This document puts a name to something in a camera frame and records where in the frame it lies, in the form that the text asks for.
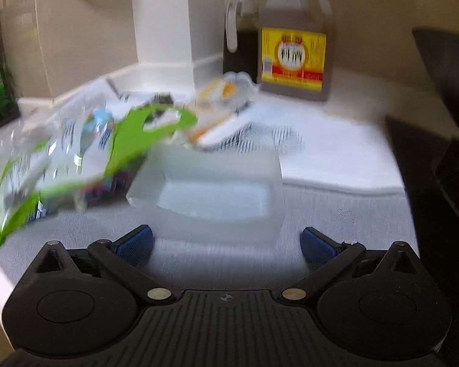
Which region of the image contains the translucent plastic container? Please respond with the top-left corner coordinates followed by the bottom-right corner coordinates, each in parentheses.
top-left (127, 143), bottom-right (284, 248)

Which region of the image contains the cooking wine jug yellow label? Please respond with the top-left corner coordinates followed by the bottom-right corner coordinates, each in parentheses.
top-left (259, 0), bottom-right (335, 102)

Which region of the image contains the clear plastic bag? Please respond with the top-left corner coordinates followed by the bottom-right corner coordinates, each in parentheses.
top-left (0, 77), bottom-right (118, 177)

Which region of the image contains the dark soy sauce bottle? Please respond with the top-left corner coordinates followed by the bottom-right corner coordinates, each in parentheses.
top-left (223, 0), bottom-right (259, 83)

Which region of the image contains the grey dish mat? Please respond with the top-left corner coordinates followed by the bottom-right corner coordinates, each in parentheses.
top-left (0, 186), bottom-right (418, 291)

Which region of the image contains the blue white wrapper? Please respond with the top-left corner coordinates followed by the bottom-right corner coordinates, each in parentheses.
top-left (77, 109), bottom-right (114, 159)

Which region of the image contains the green white plastic package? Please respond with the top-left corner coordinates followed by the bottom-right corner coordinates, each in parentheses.
top-left (0, 104), bottom-right (197, 247)

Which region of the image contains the orange white food wrapper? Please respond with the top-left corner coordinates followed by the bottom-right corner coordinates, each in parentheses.
top-left (185, 72), bottom-right (259, 144)

